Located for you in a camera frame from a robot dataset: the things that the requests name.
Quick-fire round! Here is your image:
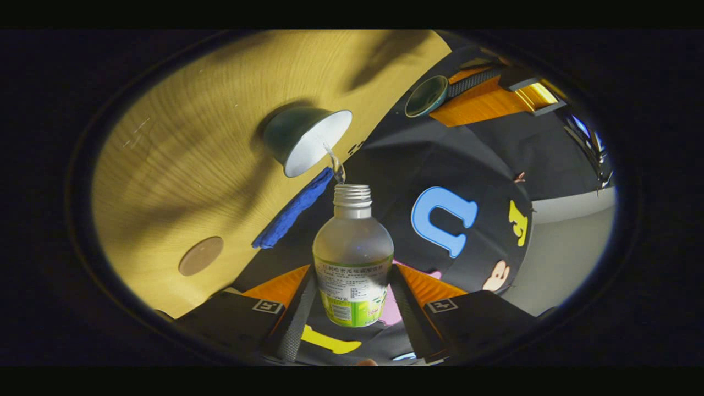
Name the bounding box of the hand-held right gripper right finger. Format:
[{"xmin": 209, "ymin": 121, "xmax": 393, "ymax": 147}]
[{"xmin": 388, "ymin": 263, "xmax": 542, "ymax": 361}]

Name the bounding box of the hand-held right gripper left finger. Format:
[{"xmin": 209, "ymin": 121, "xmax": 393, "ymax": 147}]
[{"xmin": 173, "ymin": 264, "xmax": 321, "ymax": 365}]

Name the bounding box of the green teacup lid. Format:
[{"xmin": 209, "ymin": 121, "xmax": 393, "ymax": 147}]
[{"xmin": 405, "ymin": 75, "xmax": 449, "ymax": 118}]

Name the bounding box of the silver water bottle green label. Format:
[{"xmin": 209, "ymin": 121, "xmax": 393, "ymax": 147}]
[{"xmin": 312, "ymin": 184, "xmax": 395, "ymax": 328}]

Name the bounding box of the round brown coaster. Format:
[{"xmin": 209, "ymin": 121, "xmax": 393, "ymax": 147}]
[{"xmin": 178, "ymin": 236, "xmax": 224, "ymax": 277}]

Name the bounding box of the green teacup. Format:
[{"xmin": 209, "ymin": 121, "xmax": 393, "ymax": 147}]
[{"xmin": 263, "ymin": 106, "xmax": 353, "ymax": 178}]

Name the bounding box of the black backdrop cloth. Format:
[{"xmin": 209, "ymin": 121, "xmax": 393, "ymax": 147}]
[{"xmin": 231, "ymin": 30, "xmax": 606, "ymax": 366}]

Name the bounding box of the blue cloth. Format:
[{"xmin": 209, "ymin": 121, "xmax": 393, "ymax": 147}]
[{"xmin": 251, "ymin": 167, "xmax": 336, "ymax": 250}]

